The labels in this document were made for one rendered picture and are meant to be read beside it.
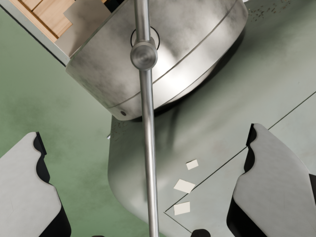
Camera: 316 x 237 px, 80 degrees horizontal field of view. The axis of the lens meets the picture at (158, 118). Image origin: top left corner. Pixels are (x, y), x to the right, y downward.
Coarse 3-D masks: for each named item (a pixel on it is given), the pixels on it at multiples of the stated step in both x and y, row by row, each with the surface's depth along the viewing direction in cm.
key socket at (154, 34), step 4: (152, 28) 22; (152, 32) 22; (156, 32) 22; (132, 36) 22; (152, 36) 22; (156, 36) 22; (132, 40) 22; (156, 40) 22; (132, 44) 22; (156, 44) 22
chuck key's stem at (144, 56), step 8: (136, 40) 17; (144, 40) 15; (152, 40) 17; (136, 48) 14; (144, 48) 14; (152, 48) 14; (136, 56) 15; (144, 56) 15; (152, 56) 15; (136, 64) 15; (144, 64) 15; (152, 64) 15
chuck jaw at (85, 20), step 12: (84, 0) 30; (96, 0) 31; (72, 12) 31; (84, 12) 31; (96, 12) 31; (108, 12) 32; (72, 24) 31; (84, 24) 31; (96, 24) 32; (60, 36) 31; (72, 36) 32; (84, 36) 32; (60, 48) 32; (72, 48) 32
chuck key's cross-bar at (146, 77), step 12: (144, 0) 14; (144, 12) 15; (144, 24) 15; (144, 36) 15; (144, 72) 17; (144, 84) 17; (144, 96) 18; (144, 108) 18; (144, 120) 19; (144, 132) 19; (144, 144) 20; (156, 168) 21; (156, 180) 21; (156, 192) 21; (156, 204) 21; (156, 216) 22; (156, 228) 22
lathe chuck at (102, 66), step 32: (128, 0) 20; (160, 0) 21; (192, 0) 22; (224, 0) 24; (96, 32) 22; (128, 32) 22; (160, 32) 22; (192, 32) 23; (96, 64) 25; (128, 64) 24; (160, 64) 24; (96, 96) 31; (128, 96) 27
